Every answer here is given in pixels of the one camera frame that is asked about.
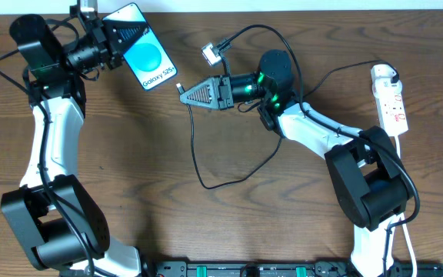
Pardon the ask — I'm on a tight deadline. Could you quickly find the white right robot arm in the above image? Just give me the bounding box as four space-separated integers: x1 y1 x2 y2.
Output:
177 49 420 276

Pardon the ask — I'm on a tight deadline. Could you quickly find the white power strip cord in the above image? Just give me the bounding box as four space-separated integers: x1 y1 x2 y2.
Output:
393 134 418 277

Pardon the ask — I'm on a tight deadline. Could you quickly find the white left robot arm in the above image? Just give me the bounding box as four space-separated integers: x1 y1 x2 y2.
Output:
1 10 156 276

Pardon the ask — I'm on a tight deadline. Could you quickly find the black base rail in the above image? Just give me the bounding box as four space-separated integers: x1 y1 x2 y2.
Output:
58 260 443 277

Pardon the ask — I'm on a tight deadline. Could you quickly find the black USB charging cable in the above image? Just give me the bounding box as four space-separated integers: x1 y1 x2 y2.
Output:
175 59 401 191

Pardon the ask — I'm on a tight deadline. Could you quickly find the white USB charger plug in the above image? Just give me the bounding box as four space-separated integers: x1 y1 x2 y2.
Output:
371 64 402 98

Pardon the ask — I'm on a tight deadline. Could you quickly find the white power strip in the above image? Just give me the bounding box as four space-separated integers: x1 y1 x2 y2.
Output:
376 93 408 137

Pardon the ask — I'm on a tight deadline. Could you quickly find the blue Galaxy smartphone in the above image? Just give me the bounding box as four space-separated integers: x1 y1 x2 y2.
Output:
104 3 178 91

